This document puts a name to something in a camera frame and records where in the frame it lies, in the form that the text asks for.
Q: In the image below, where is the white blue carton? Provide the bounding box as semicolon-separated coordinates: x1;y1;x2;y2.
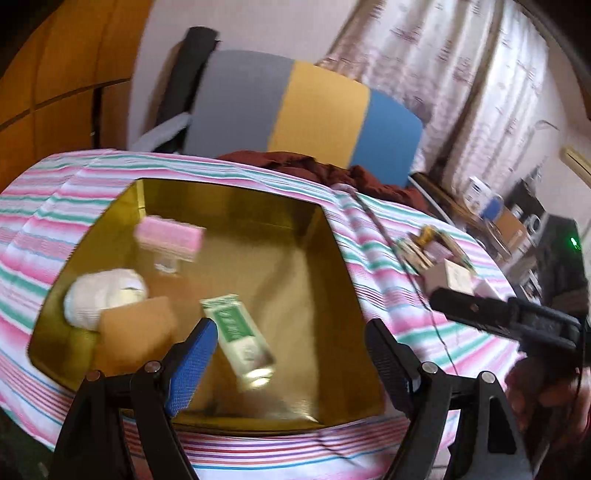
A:
464;176;493;206

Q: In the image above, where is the wall air conditioner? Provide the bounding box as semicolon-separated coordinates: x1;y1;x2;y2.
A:
560;145;591;179

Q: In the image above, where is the green white tube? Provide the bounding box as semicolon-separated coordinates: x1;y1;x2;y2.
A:
199;294;278;393

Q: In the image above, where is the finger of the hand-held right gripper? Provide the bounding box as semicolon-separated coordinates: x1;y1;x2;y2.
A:
429;287;520;334

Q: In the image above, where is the wooden wardrobe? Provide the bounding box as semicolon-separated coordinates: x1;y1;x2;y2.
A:
0;0;154;192

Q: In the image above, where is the brown cardboard box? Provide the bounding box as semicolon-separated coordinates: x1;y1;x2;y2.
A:
491;205;528;253

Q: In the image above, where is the blue round object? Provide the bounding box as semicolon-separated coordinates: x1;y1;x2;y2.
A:
480;194;505;223

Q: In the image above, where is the yellow cloth item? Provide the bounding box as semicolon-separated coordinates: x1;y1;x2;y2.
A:
414;225;443;248

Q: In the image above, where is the white rolled cloth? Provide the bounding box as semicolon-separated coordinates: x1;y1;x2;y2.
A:
64;269;149;331

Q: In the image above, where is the gold metal box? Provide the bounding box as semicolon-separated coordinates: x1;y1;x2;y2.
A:
28;178;387;426

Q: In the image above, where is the person's right hand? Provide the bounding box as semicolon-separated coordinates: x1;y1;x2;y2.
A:
503;356;591;462

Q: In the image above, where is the black rolled mat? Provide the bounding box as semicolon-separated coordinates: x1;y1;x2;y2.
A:
154;26;221;128

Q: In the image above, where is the wooden side table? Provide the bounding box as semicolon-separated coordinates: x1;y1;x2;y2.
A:
410;172;468;228

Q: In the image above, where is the thin black cable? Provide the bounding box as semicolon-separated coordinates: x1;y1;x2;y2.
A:
350;190;459;376

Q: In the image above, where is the black cabinet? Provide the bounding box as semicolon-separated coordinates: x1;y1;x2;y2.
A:
505;179;548;219

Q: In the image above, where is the dark red cloth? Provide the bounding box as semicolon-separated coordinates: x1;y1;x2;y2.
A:
217;150;437;216

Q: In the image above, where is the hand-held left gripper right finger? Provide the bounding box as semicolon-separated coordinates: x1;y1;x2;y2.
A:
365;318;534;480

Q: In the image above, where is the pink green striped blanket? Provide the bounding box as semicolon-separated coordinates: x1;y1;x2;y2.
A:
0;148;527;480

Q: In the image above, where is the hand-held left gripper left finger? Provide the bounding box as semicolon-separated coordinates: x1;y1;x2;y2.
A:
55;318;219;480

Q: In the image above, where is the thin metal stand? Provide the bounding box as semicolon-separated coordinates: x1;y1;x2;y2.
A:
529;120;560;185

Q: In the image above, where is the patterned curtain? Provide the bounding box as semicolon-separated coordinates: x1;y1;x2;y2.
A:
314;0;551;195

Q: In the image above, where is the pink sponge block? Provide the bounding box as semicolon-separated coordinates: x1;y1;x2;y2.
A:
134;215;206;276

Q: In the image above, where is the brown cardboard piece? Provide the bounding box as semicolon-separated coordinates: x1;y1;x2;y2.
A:
99;295;179;366

